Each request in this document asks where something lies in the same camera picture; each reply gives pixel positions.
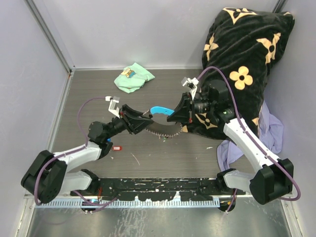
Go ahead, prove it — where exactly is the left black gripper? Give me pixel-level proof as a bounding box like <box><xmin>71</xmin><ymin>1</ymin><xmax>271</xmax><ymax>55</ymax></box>
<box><xmin>104</xmin><ymin>104</ymin><xmax>153</xmax><ymax>140</ymax></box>

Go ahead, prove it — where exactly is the aluminium corner post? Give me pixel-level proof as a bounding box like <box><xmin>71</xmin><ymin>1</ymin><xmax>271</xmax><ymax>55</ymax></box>
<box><xmin>24</xmin><ymin>0</ymin><xmax>76</xmax><ymax>74</ymax></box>

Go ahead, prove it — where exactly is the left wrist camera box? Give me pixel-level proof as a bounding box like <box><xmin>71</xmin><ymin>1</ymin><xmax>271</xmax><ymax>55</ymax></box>
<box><xmin>105</xmin><ymin>96</ymin><xmax>120</xmax><ymax>118</ymax></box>

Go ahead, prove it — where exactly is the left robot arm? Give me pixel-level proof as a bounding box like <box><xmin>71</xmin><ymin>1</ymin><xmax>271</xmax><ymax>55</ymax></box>
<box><xmin>21</xmin><ymin>105</ymin><xmax>153</xmax><ymax>203</ymax></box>

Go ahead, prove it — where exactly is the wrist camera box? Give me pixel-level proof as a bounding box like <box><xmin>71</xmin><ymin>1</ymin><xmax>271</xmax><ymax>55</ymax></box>
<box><xmin>105</xmin><ymin>96</ymin><xmax>120</xmax><ymax>118</ymax></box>
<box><xmin>181</xmin><ymin>77</ymin><xmax>199</xmax><ymax>99</ymax></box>

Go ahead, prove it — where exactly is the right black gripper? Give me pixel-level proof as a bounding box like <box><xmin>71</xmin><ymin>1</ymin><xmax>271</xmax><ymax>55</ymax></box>
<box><xmin>167</xmin><ymin>92</ymin><xmax>215</xmax><ymax>123</ymax></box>

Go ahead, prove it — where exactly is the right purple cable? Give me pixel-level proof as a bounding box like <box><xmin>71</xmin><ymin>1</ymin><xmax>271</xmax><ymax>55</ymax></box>
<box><xmin>197</xmin><ymin>66</ymin><xmax>302</xmax><ymax>200</ymax></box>

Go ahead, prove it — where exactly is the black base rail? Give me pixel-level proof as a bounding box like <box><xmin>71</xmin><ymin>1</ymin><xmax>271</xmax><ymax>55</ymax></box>
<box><xmin>96</xmin><ymin>177</ymin><xmax>245</xmax><ymax>202</ymax></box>

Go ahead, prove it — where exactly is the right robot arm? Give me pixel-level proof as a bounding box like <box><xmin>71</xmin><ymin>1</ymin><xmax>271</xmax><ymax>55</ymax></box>
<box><xmin>167</xmin><ymin>78</ymin><xmax>295</xmax><ymax>205</ymax></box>

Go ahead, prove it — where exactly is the lavender cloth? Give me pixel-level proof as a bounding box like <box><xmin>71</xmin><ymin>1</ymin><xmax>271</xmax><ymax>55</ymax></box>
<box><xmin>217</xmin><ymin>102</ymin><xmax>284</xmax><ymax>171</ymax></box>

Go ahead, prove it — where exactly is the mint green cloth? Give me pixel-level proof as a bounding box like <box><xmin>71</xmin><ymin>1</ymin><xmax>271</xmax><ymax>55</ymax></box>
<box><xmin>114</xmin><ymin>62</ymin><xmax>155</xmax><ymax>93</ymax></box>

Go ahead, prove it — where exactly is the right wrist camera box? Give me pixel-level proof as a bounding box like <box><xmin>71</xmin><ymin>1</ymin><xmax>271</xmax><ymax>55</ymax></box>
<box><xmin>181</xmin><ymin>77</ymin><xmax>199</xmax><ymax>99</ymax></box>

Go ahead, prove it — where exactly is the black floral blanket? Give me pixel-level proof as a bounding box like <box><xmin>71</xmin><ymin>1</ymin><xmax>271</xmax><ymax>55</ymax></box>
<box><xmin>181</xmin><ymin>6</ymin><xmax>296</xmax><ymax>141</ymax></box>

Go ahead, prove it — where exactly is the red key tag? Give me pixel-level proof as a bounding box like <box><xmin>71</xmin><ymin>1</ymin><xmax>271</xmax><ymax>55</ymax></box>
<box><xmin>112</xmin><ymin>146</ymin><xmax>122</xmax><ymax>151</ymax></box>

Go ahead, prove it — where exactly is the blue handled key ring organizer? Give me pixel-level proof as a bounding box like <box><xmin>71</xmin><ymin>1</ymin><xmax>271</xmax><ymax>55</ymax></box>
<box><xmin>142</xmin><ymin>106</ymin><xmax>182</xmax><ymax>139</ymax></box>

